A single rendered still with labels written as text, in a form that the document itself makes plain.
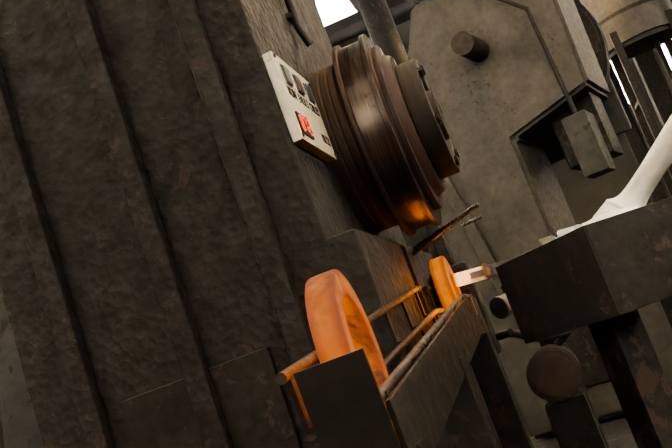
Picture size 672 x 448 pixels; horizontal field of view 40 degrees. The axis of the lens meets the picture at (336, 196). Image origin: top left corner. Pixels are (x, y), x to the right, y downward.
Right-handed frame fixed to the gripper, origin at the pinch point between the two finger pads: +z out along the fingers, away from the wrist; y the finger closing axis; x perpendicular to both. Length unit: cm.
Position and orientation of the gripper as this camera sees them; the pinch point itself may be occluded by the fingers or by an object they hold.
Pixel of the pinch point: (470, 276)
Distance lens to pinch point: 206.7
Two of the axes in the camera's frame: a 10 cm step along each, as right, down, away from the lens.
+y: 2.4, 1.1, 9.6
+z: -9.4, 2.9, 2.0
